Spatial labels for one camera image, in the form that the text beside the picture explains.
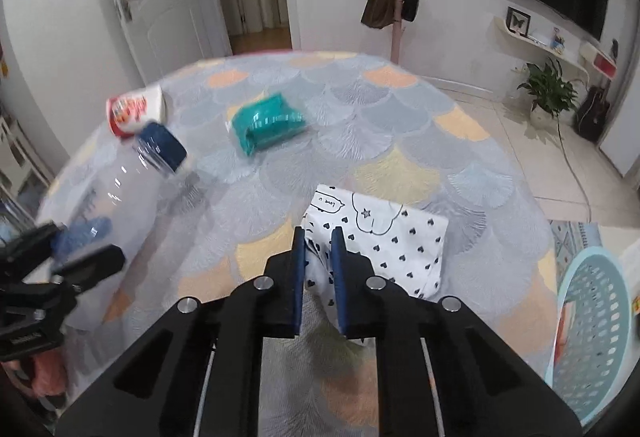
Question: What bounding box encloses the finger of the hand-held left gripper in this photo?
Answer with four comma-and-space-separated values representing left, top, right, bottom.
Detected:
10, 216, 113, 268
50, 244, 126, 292

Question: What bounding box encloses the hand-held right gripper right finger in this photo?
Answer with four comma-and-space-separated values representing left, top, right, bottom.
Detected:
330, 227, 583, 437

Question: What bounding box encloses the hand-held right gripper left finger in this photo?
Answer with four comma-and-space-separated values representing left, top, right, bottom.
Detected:
57, 227, 307, 437

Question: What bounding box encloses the white heart print bag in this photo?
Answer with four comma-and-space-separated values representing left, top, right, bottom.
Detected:
300, 184, 448, 303

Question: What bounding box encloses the clear plastic bottle blue cap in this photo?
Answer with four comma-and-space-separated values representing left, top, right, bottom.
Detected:
60, 119, 201, 278

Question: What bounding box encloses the light blue plastic basket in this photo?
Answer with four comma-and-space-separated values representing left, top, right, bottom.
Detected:
544, 247, 640, 428

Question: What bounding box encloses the person's left forearm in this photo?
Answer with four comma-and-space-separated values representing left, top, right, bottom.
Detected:
27, 349, 68, 413

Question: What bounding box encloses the white shelf unit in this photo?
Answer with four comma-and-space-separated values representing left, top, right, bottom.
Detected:
0, 112, 56, 202

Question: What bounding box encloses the red white paper cup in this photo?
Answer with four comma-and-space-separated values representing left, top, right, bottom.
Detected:
106, 84, 167, 138

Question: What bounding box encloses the teal plastic packet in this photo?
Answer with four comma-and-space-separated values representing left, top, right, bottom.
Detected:
230, 92, 307, 156

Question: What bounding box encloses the fan pattern tablecloth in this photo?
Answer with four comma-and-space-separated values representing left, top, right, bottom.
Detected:
35, 51, 561, 437

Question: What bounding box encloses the potted green plant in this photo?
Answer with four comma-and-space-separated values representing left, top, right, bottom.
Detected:
517, 58, 583, 128

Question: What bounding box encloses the white coffee table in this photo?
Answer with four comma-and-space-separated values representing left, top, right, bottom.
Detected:
597, 224, 640, 268

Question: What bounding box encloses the black acoustic guitar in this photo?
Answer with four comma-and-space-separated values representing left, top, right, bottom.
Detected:
575, 39, 618, 142

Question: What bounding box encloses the short wavy white shelf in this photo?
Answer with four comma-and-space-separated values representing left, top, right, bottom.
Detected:
494, 14, 591, 80

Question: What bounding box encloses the framed butterfly picture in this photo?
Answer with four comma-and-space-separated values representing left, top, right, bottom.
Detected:
506, 6, 532, 38

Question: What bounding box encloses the white standing air conditioner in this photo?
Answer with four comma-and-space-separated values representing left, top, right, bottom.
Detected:
597, 62, 640, 178

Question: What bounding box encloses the pink white tissue box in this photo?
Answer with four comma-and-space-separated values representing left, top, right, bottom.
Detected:
580, 42, 617, 78

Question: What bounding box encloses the floor cable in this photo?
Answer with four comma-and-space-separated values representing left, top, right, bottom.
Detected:
552, 117, 596, 223

